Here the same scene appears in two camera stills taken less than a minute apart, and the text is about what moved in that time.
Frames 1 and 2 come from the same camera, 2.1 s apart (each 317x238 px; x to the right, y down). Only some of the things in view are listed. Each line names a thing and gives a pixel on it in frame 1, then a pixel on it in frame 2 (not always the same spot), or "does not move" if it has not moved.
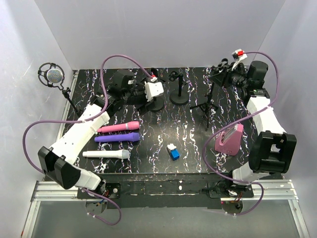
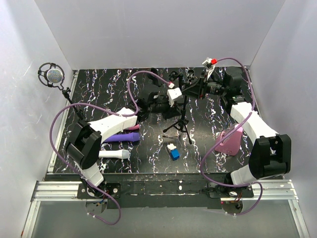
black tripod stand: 208,105 -> 183,123
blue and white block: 175,153 does not move
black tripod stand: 66,93 does not move
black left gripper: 142,88 -> 171,112
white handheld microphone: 122,153 does not move
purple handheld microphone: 133,137 does not move
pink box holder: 229,141 does not move
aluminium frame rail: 51,191 does not move
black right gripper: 229,72 -> 194,90
